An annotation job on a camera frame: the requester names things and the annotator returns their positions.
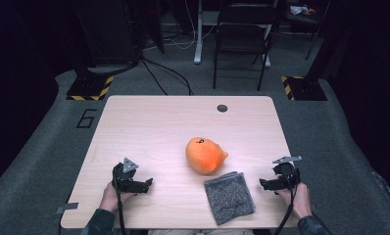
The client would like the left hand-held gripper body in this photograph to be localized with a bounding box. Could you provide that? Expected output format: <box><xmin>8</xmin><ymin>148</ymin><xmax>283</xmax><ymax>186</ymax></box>
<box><xmin>112</xmin><ymin>157</ymin><xmax>142</xmax><ymax>194</ymax></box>

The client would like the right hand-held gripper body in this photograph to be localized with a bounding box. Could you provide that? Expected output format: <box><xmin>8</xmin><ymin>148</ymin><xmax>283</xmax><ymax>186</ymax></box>
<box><xmin>271</xmin><ymin>156</ymin><xmax>304</xmax><ymax>190</ymax></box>

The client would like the orange plush toy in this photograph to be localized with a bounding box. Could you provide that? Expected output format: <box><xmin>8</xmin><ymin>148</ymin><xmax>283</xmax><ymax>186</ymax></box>
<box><xmin>185</xmin><ymin>136</ymin><xmax>229</xmax><ymax>175</ymax></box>

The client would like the person's right hand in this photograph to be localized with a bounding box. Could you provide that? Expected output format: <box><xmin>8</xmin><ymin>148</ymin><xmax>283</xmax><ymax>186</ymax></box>
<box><xmin>275</xmin><ymin>181</ymin><xmax>314</xmax><ymax>219</ymax></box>

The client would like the person's left hand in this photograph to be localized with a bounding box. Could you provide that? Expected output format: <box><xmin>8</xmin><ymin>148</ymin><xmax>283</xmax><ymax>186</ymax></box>
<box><xmin>99</xmin><ymin>182</ymin><xmax>135</xmax><ymax>213</ymax></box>

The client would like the grey tape strip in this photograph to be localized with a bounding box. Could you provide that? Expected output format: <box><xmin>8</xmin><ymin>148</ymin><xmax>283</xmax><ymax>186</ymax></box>
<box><xmin>55</xmin><ymin>202</ymin><xmax>79</xmax><ymax>214</ymax></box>

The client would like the black yellow striped stand base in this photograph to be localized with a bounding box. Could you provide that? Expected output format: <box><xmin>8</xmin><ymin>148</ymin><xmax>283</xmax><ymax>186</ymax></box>
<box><xmin>280</xmin><ymin>75</ymin><xmax>328</xmax><ymax>102</ymax></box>
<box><xmin>66</xmin><ymin>74</ymin><xmax>115</xmax><ymax>102</ymax></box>

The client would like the dark curtain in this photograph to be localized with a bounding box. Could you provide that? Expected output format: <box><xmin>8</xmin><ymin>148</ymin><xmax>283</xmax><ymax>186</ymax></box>
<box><xmin>326</xmin><ymin>0</ymin><xmax>390</xmax><ymax>210</ymax></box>
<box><xmin>0</xmin><ymin>0</ymin><xmax>60</xmax><ymax>194</ymax></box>

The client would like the dark cabinet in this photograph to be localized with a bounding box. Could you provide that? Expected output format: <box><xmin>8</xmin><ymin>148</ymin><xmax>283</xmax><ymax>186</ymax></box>
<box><xmin>74</xmin><ymin>0</ymin><xmax>142</xmax><ymax>67</ymax></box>

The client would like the white desk leg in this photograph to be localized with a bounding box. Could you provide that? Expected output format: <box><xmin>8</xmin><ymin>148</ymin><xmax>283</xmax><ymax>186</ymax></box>
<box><xmin>193</xmin><ymin>0</ymin><xmax>205</xmax><ymax>65</ymax></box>

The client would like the black folding chair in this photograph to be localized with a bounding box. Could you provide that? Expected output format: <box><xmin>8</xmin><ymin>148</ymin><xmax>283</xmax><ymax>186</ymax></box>
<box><xmin>212</xmin><ymin>2</ymin><xmax>280</xmax><ymax>92</ymax></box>

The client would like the dark side table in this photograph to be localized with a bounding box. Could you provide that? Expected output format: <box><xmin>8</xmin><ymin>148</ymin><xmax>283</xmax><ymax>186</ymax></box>
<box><xmin>285</xmin><ymin>0</ymin><xmax>331</xmax><ymax>61</ymax></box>

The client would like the small orange white object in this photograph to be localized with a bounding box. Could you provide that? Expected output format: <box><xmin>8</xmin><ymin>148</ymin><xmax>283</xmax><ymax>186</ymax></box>
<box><xmin>290</xmin><ymin>4</ymin><xmax>317</xmax><ymax>17</ymax></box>

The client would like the left hand-held gripper cable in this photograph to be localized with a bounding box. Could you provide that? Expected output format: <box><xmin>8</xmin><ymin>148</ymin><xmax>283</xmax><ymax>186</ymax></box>
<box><xmin>115</xmin><ymin>180</ymin><xmax>128</xmax><ymax>235</ymax></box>

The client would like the hand-held gripper cable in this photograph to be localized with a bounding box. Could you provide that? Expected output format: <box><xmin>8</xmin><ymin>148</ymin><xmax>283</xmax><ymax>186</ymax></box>
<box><xmin>115</xmin><ymin>180</ymin><xmax>128</xmax><ymax>235</ymax></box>
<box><xmin>273</xmin><ymin>184</ymin><xmax>298</xmax><ymax>235</ymax></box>

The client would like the right hand-held gripper cable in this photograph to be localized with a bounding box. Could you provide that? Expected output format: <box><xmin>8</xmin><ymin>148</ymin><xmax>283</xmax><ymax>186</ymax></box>
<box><xmin>273</xmin><ymin>184</ymin><xmax>298</xmax><ymax>235</ymax></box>

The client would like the black floor cable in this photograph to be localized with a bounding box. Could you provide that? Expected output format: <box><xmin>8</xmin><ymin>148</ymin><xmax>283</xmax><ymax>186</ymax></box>
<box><xmin>143</xmin><ymin>58</ymin><xmax>194</xmax><ymax>96</ymax></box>
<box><xmin>139</xmin><ymin>58</ymin><xmax>169</xmax><ymax>96</ymax></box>

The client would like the white floor cable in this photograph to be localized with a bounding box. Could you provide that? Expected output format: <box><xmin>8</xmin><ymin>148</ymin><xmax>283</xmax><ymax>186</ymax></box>
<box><xmin>143</xmin><ymin>0</ymin><xmax>217</xmax><ymax>52</ymax></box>

